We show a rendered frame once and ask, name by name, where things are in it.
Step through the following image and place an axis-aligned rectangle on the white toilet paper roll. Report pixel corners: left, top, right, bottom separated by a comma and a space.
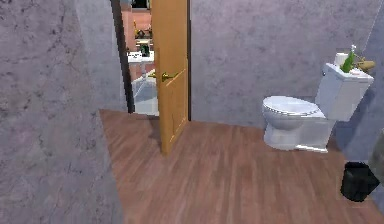
333, 52, 350, 68

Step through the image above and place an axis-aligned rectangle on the green spray bottle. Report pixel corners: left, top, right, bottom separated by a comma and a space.
339, 44, 358, 74

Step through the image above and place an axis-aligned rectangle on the brass door handle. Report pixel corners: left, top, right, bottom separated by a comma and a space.
161, 71, 180, 83

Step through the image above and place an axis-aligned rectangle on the orange wooden room door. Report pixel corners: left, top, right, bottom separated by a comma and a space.
150, 0, 190, 156

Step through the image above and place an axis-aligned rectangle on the black waste bin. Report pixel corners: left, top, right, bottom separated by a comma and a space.
339, 161, 381, 203

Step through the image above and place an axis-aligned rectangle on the white round table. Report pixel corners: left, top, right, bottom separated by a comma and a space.
127, 50, 155, 80

